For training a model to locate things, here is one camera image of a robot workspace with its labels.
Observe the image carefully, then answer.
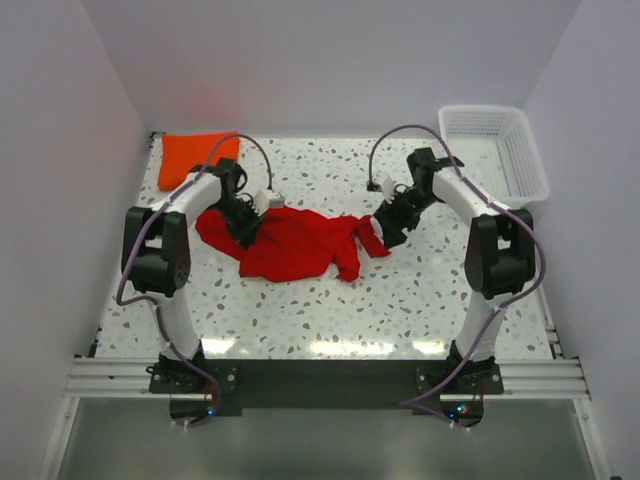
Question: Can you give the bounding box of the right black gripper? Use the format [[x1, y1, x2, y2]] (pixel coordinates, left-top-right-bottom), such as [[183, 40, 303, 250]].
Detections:
[[373, 187, 438, 250]]

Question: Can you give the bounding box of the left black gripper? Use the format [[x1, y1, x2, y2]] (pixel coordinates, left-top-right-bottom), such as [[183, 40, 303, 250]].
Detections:
[[210, 197, 267, 252]]

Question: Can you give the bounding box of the red t shirt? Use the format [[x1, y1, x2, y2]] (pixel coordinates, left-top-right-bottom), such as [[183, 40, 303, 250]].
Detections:
[[195, 207, 390, 283]]

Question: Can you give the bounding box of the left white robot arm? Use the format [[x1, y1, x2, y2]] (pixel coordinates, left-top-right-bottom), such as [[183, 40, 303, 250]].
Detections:
[[116, 158, 283, 392]]

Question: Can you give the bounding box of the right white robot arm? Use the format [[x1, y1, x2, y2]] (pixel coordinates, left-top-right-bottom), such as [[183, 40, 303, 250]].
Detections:
[[368, 148, 536, 393]]

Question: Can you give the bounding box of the folded orange t shirt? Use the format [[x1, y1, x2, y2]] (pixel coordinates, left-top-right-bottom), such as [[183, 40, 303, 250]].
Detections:
[[157, 132, 232, 192]]

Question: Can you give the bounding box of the white plastic basket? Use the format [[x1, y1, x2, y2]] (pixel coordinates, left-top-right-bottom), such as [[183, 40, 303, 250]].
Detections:
[[438, 105, 549, 208]]

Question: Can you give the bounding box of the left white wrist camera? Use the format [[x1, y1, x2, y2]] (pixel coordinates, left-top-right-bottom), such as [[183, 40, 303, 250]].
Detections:
[[251, 189, 285, 216]]

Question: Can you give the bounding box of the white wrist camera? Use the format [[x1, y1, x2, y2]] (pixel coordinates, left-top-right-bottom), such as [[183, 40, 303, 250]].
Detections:
[[366, 174, 397, 201], [251, 189, 285, 216]]

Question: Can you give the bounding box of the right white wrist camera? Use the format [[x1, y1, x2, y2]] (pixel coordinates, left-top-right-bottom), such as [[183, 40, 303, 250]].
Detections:
[[366, 174, 397, 201]]

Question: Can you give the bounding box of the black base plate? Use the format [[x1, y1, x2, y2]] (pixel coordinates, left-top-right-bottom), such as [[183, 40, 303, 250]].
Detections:
[[146, 359, 504, 419]]

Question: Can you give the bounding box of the aluminium rail frame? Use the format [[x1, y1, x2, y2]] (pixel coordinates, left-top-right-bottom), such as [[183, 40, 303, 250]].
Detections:
[[42, 357, 614, 479]]

